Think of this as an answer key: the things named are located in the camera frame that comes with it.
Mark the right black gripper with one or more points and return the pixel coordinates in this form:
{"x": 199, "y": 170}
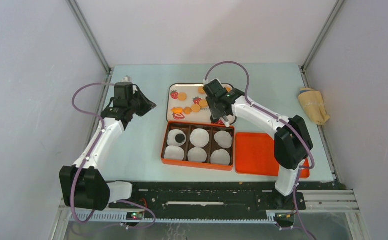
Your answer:
{"x": 214, "y": 115}

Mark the orange box lid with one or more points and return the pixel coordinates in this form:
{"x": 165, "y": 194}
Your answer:
{"x": 254, "y": 154}

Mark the black sandwich cookie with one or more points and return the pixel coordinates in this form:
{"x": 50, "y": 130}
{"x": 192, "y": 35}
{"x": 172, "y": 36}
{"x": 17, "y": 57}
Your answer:
{"x": 180, "y": 138}

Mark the beige cloth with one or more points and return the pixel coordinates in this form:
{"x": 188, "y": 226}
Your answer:
{"x": 312, "y": 103}

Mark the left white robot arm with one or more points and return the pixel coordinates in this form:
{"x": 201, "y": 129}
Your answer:
{"x": 82, "y": 184}

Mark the swirl tan cookie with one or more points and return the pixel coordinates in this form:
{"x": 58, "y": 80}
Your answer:
{"x": 201, "y": 90}

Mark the strawberry print serving tray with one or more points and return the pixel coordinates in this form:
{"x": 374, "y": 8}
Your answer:
{"x": 193, "y": 97}

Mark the round tan biscuit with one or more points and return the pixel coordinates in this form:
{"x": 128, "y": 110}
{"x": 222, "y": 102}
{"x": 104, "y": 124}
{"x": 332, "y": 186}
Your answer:
{"x": 203, "y": 103}
{"x": 195, "y": 108}
{"x": 182, "y": 96}
{"x": 187, "y": 111}

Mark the white paper cupcake liner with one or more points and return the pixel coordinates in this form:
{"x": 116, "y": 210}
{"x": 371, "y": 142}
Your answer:
{"x": 220, "y": 157}
{"x": 223, "y": 139}
{"x": 197, "y": 155}
{"x": 199, "y": 138}
{"x": 171, "y": 137}
{"x": 174, "y": 153}

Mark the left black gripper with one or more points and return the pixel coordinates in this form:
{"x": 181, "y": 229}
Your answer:
{"x": 148, "y": 105}

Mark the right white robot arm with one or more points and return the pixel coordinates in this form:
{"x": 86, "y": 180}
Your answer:
{"x": 292, "y": 142}

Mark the orange cookie box with dividers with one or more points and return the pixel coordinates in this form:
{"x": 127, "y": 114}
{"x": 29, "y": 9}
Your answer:
{"x": 187, "y": 128}

